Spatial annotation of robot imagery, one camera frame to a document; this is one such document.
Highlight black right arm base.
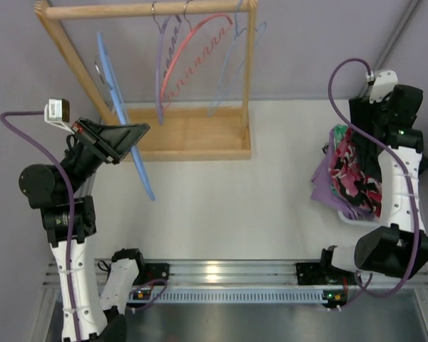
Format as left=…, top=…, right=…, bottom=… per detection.
left=295, top=262, right=329, bottom=286

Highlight purple plastic hanger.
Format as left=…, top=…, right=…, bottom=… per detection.
left=151, top=1, right=182, bottom=125

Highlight green garment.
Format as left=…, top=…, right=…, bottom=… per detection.
left=333, top=125, right=349, bottom=145

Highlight white laundry basket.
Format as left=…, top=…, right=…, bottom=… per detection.
left=337, top=208, right=378, bottom=227

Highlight purple garment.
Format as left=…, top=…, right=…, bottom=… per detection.
left=311, top=128, right=374, bottom=219

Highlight light blue wire hanger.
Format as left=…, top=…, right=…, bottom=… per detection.
left=208, top=1, right=268, bottom=117

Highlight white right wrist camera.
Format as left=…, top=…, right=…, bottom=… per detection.
left=366, top=69, right=398, bottom=104

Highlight black trousers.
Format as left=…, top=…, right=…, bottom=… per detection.
left=349, top=95, right=424, bottom=181

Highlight pink plastic hanger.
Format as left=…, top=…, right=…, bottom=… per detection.
left=160, top=1, right=234, bottom=111

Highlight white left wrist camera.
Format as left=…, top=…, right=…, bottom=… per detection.
left=44, top=98, right=72, bottom=133

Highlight wooden clothes rack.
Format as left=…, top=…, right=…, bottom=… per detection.
left=34, top=1, right=258, bottom=162

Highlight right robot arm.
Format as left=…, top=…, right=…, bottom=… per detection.
left=322, top=84, right=428, bottom=279

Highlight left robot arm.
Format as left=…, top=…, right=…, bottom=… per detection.
left=19, top=118, right=150, bottom=341

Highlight slotted grey cable duct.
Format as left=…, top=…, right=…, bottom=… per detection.
left=127, top=288, right=346, bottom=306

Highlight blue plastic hanger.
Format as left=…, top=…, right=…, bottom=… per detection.
left=96, top=31, right=156, bottom=201

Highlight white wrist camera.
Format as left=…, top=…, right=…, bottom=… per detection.
left=44, top=98, right=72, bottom=133
left=366, top=69, right=398, bottom=104

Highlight aluminium mounting rail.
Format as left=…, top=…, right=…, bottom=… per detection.
left=43, top=259, right=428, bottom=289

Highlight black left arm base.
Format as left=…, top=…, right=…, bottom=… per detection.
left=133, top=262, right=170, bottom=286

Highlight pink camouflage garment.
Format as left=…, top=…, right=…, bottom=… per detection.
left=328, top=128, right=382, bottom=219

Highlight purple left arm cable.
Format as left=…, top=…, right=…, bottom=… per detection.
left=0, top=110, right=168, bottom=342

